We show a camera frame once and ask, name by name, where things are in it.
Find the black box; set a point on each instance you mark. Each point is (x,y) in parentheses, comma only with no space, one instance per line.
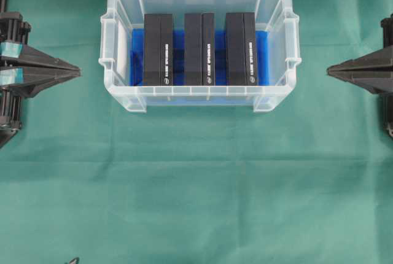
(199,49)
(158,50)
(241,49)

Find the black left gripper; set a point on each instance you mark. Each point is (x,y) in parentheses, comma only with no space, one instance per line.
(18,83)

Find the small dark object bottom edge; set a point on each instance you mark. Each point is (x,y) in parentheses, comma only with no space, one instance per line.
(74,261)

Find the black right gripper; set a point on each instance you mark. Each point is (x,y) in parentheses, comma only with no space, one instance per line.
(375,82)

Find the clear plastic storage case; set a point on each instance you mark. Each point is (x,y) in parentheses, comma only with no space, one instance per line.
(276,17)

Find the blue liner sheet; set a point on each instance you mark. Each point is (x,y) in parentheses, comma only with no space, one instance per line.
(137,56)

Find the green table cloth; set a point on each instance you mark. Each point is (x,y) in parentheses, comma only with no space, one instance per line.
(309,182)

